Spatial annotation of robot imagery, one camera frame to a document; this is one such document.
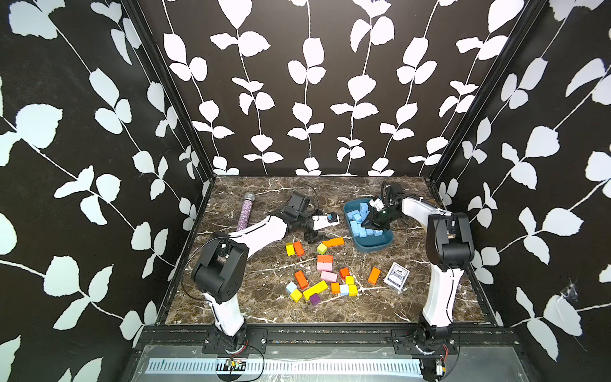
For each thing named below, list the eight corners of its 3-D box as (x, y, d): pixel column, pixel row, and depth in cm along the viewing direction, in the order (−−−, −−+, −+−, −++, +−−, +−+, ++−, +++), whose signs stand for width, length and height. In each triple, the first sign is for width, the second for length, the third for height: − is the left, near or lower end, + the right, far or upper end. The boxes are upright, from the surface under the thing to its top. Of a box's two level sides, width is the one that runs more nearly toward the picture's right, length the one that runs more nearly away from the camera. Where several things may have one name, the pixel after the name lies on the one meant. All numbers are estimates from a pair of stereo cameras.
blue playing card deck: (382, 281, 89) (383, 279, 87) (392, 262, 94) (393, 260, 92) (400, 292, 86) (402, 291, 85) (409, 272, 91) (411, 270, 90)
